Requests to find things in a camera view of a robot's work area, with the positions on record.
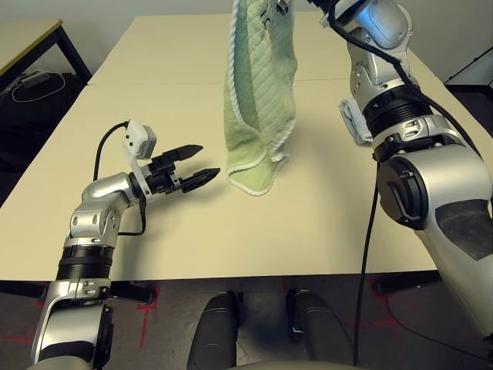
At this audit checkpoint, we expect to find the green towel with white trim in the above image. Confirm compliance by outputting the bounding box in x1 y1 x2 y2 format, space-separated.
223 0 298 197

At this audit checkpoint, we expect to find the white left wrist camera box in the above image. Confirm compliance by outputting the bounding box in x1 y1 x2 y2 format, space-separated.
122 119 158 196

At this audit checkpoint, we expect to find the black bag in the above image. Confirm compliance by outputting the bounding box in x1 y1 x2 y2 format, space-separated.
0 71 88 170

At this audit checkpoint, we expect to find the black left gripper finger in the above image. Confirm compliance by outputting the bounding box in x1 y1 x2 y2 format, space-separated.
169 145 204 162
179 167 221 193

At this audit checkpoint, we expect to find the thin black floor cable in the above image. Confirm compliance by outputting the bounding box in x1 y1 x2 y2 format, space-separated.
387 294 493 362

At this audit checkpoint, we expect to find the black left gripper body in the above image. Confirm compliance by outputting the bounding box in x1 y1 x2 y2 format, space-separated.
144 152 184 196

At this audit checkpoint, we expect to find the grey power adapter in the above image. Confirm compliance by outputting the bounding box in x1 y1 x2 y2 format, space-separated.
21 72 49 86

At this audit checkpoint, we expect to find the wooden side table black frame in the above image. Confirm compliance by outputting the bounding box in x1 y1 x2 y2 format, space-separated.
0 18 92 84

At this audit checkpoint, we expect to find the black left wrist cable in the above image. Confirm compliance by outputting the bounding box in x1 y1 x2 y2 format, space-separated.
94 122 147 237

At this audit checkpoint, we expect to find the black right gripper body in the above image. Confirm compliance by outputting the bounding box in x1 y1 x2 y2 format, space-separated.
275 0 340 19

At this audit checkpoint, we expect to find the folded light blue towel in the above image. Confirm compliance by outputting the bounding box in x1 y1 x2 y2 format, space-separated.
338 98 374 146

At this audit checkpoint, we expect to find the black metal frame rack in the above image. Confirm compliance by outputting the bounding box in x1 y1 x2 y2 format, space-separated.
442 36 493 136

